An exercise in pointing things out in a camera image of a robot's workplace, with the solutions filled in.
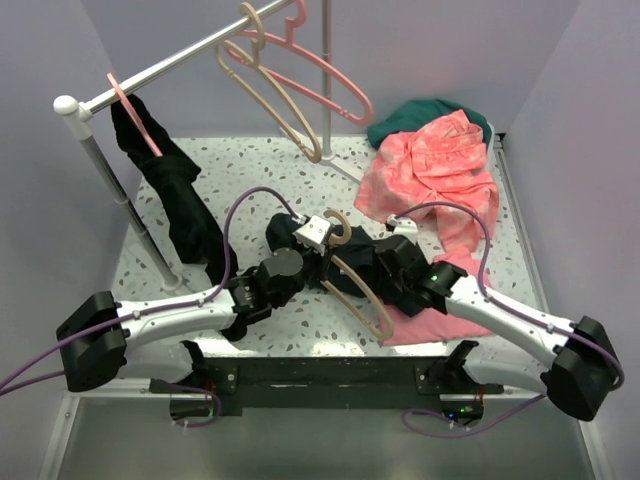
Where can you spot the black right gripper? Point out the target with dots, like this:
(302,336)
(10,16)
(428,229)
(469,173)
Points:
(392,287)

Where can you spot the dark navy shorts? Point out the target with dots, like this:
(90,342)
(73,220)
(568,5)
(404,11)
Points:
(358,253)

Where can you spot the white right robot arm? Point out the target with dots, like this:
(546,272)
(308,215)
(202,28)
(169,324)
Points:
(572,363)

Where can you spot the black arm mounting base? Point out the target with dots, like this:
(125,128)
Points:
(343,383)

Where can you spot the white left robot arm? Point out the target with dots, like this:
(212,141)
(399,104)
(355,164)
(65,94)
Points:
(105,339)

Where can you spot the plain pink folded shorts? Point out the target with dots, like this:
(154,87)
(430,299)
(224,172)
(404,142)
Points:
(430,325)

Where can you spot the black pants on hanger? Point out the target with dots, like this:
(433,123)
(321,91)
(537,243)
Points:
(194,232)

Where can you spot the pink patterned shorts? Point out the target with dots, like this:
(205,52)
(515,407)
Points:
(444,161)

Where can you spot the pink hanger holding pants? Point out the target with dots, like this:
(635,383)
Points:
(133,115)

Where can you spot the teal green garment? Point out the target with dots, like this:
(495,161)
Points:
(416,113)

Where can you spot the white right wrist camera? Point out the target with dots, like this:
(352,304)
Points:
(404,226)

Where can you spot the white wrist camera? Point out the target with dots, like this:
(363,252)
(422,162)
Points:
(314,233)
(404,226)

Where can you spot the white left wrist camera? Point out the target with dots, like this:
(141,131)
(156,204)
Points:
(314,233)

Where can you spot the aluminium frame rail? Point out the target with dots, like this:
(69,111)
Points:
(306,431)

